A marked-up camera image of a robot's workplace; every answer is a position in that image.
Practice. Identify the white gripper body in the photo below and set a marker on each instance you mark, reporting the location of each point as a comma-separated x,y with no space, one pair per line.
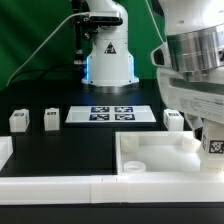
201,99

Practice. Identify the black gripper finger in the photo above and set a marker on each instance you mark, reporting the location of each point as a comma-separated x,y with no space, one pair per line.
194,122

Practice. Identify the white square tabletop part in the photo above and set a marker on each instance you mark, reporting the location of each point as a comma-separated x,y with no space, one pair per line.
160,152

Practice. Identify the white U-shaped obstacle fence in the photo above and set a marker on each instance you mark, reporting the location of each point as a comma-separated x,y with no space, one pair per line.
131,187

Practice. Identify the white fiducial marker plate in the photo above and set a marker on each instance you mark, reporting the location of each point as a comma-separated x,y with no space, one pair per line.
110,114

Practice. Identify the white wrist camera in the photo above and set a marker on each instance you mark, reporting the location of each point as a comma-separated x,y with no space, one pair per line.
160,56

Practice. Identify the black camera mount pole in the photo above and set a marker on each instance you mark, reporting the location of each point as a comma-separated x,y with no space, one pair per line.
83,27

